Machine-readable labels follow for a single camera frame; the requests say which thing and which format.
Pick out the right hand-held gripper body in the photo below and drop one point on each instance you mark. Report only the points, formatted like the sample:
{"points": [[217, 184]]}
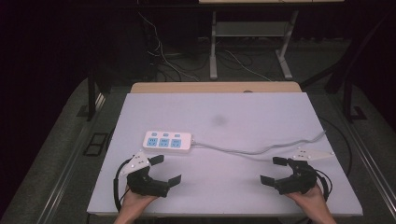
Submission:
{"points": [[300, 180]]}

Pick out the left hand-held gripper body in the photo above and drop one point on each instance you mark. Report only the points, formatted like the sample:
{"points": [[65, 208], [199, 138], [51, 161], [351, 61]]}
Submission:
{"points": [[146, 185]]}

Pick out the person's left hand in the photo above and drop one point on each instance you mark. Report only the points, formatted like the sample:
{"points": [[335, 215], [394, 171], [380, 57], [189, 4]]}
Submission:
{"points": [[134, 202]]}

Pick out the person's right hand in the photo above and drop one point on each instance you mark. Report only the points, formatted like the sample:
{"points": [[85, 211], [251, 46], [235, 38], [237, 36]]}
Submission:
{"points": [[311, 200]]}

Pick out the white power strip blue sockets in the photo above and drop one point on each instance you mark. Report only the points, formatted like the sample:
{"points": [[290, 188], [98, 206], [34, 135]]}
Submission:
{"points": [[167, 142]]}

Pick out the black stand leg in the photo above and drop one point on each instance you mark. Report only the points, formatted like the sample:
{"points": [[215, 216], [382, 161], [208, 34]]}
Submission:
{"points": [[348, 99], [91, 93]]}

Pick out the metal floor rail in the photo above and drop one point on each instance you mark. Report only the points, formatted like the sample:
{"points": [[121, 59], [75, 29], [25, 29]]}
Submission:
{"points": [[370, 161], [71, 155]]}

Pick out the grey metal desk frame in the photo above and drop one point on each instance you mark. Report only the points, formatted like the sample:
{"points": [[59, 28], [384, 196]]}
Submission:
{"points": [[213, 46]]}

